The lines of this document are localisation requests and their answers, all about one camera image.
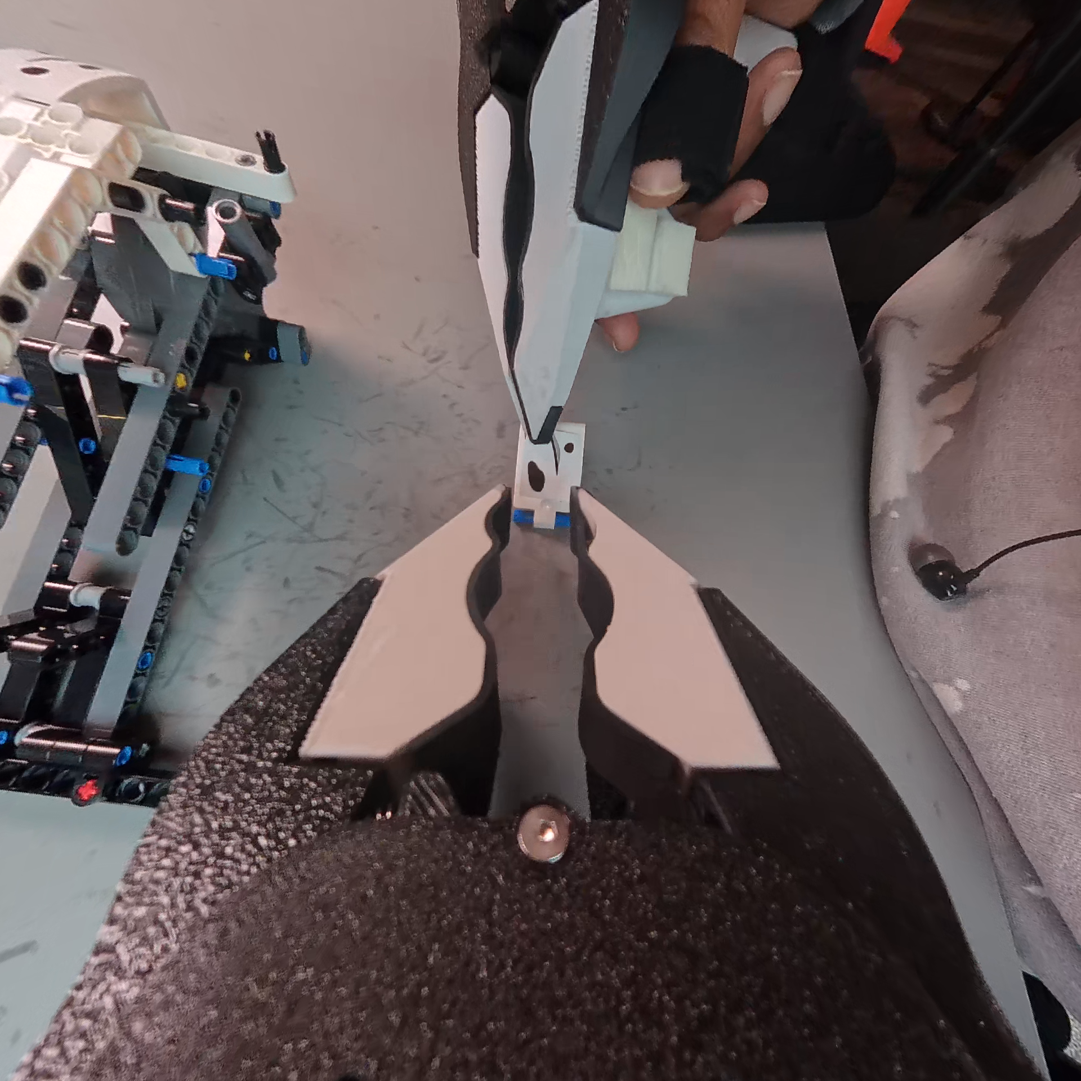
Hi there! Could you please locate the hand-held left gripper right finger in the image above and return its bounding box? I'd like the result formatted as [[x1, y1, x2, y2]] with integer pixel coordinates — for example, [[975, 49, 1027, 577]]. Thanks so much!
[[570, 488, 780, 816]]

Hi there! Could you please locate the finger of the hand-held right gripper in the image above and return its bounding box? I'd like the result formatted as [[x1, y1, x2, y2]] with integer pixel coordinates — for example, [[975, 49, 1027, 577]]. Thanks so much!
[[505, 0, 630, 446], [473, 93, 530, 425]]

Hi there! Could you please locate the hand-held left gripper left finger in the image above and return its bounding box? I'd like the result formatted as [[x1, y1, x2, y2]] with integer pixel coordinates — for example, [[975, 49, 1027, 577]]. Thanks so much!
[[300, 485, 513, 816]]

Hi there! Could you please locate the white curved brick panel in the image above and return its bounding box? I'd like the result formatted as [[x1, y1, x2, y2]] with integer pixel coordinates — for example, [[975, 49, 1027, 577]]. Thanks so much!
[[511, 421, 588, 530]]

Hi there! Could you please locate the small peeled sticker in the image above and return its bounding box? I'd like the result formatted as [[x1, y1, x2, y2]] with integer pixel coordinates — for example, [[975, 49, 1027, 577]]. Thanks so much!
[[517, 422, 586, 493]]

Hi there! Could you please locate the brick-built truck chassis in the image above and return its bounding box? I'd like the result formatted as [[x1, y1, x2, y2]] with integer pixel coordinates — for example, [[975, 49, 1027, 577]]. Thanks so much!
[[0, 49, 312, 807]]

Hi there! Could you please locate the grey desk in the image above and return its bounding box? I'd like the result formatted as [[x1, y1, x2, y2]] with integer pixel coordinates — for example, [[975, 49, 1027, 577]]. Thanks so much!
[[0, 0, 1048, 1081]]

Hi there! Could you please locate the person's right hand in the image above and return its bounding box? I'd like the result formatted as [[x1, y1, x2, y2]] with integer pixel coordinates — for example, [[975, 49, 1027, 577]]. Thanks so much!
[[593, 0, 803, 353]]

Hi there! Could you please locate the orange plastic object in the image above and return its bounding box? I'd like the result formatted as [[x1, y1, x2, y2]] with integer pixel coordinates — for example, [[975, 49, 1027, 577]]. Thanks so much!
[[868, 0, 915, 64]]

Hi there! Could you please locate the black clip-on microphone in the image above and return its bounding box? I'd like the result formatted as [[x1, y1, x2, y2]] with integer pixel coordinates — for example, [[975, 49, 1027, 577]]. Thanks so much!
[[908, 544, 972, 602]]

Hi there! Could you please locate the grey bleached hoodie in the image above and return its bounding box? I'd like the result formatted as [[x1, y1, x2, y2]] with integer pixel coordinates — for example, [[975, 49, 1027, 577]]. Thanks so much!
[[860, 127, 1081, 1015]]

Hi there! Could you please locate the black microphone cable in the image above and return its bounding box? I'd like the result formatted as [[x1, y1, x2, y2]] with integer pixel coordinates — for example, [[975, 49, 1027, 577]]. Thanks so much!
[[967, 528, 1081, 586]]

